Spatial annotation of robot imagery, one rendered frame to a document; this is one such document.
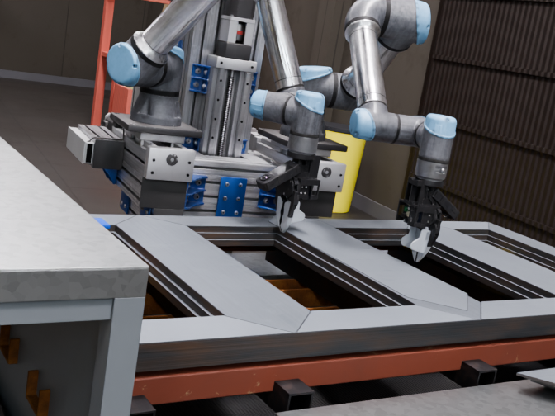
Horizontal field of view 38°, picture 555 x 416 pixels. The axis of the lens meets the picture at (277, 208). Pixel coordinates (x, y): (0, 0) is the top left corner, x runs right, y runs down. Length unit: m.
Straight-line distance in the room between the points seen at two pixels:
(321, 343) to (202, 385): 0.23
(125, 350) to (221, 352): 0.32
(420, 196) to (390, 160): 4.63
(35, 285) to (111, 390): 0.18
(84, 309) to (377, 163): 5.81
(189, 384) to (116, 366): 0.30
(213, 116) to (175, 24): 0.44
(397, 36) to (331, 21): 5.11
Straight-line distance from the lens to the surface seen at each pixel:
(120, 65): 2.24
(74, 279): 0.97
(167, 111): 2.35
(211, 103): 2.53
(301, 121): 1.99
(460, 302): 1.75
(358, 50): 2.12
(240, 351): 1.34
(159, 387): 1.30
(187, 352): 1.30
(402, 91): 6.53
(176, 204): 2.32
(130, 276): 1.00
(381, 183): 6.65
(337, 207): 6.54
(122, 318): 1.01
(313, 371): 1.44
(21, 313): 0.98
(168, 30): 2.19
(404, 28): 2.25
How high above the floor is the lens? 1.36
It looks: 12 degrees down
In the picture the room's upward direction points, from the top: 9 degrees clockwise
